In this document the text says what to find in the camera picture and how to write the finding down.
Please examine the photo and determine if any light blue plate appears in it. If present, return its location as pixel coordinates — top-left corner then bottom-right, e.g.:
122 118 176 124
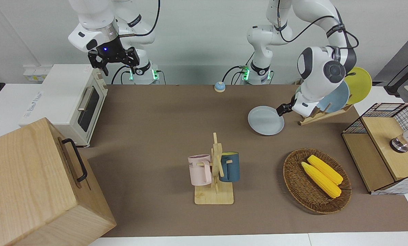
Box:
294 80 350 113

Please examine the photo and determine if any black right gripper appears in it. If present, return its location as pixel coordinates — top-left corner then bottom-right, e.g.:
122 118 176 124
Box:
87 34 140 77

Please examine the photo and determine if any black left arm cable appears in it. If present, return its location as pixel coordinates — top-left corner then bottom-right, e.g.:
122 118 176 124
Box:
277 0 360 49

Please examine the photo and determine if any wire and wood shelf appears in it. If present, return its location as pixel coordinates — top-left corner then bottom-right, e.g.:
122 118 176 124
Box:
341 102 408 195

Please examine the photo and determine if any brown wicker basket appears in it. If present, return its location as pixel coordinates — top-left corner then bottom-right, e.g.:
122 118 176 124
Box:
283 148 352 215

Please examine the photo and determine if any black cabinet handle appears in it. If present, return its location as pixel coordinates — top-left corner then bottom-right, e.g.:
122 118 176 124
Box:
61 138 88 183

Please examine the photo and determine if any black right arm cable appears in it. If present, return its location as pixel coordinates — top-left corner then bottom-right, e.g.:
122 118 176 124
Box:
118 0 161 38

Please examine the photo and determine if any white camera with silver lens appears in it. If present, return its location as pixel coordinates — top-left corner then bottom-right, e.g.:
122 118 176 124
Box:
390 122 408 153

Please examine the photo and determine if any wooden mug tree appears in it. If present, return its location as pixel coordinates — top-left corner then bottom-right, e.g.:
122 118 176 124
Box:
194 132 235 205

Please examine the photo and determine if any yellow corn cob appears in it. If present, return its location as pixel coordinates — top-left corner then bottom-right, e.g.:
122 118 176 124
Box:
301 161 342 199
307 154 344 186

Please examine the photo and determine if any wooden cabinet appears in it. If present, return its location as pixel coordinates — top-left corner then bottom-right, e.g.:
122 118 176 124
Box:
0 117 117 246

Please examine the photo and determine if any black base cable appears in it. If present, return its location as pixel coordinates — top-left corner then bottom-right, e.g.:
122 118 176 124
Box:
222 51 256 85
111 64 134 85

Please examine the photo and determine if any dark blue mug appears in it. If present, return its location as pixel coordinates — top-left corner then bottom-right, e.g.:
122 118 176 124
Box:
219 152 240 183

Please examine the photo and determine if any brown table mat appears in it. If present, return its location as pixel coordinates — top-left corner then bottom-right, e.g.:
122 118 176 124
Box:
84 84 408 238

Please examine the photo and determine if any pink mug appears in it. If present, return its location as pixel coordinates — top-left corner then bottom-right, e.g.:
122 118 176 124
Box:
188 154 213 187

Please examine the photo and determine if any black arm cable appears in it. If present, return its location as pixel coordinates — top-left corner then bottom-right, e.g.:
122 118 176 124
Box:
118 0 161 38
277 0 360 49

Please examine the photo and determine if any gray plate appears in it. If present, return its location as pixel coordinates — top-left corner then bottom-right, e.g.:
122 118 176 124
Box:
248 106 285 136

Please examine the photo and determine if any white toaster oven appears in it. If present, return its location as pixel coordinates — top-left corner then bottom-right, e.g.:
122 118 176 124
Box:
18 64 108 148

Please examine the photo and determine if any wooden plate rack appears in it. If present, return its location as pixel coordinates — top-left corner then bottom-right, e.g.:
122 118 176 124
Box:
298 102 354 126

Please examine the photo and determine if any yellow plate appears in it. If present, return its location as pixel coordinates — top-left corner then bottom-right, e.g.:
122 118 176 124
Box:
343 67 373 105

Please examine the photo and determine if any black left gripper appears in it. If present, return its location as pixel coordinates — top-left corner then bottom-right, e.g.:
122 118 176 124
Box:
276 94 298 117

